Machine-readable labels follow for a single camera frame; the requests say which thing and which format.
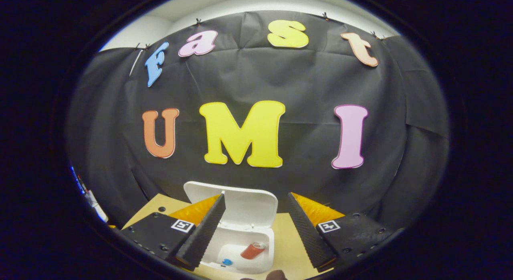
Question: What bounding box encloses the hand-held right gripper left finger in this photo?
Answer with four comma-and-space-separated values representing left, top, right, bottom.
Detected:
120, 193, 226, 272

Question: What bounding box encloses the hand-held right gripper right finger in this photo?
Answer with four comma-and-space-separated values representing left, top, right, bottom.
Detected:
286, 192, 403, 272

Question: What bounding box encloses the white desktop garbage bin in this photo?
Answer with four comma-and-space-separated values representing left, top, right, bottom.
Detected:
183, 181, 279, 275

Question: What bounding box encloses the red pop can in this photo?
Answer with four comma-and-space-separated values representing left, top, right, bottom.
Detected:
240, 242, 267, 260

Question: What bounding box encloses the white desk item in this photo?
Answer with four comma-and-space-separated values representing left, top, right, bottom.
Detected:
82, 190, 109, 223

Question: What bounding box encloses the computer monitor screen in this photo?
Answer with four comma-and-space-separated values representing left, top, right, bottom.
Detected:
71, 165, 88, 194

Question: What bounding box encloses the black backdrop cloth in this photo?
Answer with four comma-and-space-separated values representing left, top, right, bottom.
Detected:
66, 10, 449, 232

